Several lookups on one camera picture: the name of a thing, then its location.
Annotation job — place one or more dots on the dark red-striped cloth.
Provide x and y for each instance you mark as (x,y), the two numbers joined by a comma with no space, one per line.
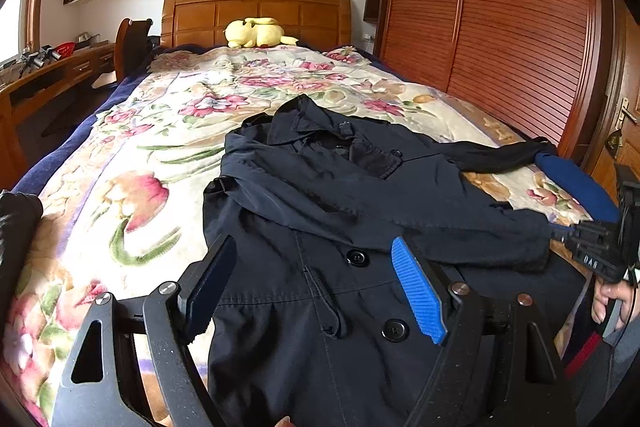
(582,352)

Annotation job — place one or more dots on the person's left hand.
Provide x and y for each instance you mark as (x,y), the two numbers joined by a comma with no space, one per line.
(282,422)

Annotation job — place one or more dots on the navy blue bed sheet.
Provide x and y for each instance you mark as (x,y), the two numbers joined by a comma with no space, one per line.
(100,104)

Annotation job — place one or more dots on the long wooden desk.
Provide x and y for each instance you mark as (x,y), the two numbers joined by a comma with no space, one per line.
(50,77)

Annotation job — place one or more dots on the red bowl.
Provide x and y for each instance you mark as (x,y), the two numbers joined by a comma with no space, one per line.
(65,50)

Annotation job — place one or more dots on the yellow plush toy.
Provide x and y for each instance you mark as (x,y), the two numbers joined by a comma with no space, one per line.
(252,33)

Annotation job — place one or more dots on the wooden door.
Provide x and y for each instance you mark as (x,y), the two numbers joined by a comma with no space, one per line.
(617,107)

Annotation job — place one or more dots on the black folded garment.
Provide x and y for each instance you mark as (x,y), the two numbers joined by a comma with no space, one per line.
(17,222)

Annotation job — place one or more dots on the window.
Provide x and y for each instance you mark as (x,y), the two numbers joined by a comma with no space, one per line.
(12,27)

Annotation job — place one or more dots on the navy trench coat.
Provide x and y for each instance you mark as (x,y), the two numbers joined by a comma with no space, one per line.
(310,217)

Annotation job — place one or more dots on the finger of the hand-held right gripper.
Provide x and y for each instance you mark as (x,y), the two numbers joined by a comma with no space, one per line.
(592,234)

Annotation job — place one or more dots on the person's right forearm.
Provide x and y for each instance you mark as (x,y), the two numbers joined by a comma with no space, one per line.
(625,367)

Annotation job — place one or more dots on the floral blanket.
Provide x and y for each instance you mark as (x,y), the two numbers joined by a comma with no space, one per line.
(150,157)

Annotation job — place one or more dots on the metal container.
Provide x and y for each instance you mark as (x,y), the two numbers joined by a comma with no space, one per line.
(86,38)

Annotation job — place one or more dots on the wooden slatted wardrobe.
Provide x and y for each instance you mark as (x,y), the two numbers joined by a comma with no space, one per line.
(500,17)

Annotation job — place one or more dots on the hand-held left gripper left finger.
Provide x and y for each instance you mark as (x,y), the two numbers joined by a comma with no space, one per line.
(215,277)

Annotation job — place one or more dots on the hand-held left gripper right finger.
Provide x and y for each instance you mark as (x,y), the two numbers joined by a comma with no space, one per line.
(420,292)

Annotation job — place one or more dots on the person's right hand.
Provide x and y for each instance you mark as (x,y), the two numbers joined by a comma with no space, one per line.
(612,299)

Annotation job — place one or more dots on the blue cloth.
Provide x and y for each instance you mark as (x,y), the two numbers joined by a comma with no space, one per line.
(575,182)

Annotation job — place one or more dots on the dark wooden chair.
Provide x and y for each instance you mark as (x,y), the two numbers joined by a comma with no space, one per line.
(131,44)

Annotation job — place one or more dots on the black tools on desk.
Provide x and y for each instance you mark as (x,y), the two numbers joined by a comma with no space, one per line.
(39,57)

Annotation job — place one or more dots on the wooden bed headboard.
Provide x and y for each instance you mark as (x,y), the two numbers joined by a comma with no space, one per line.
(260,4)

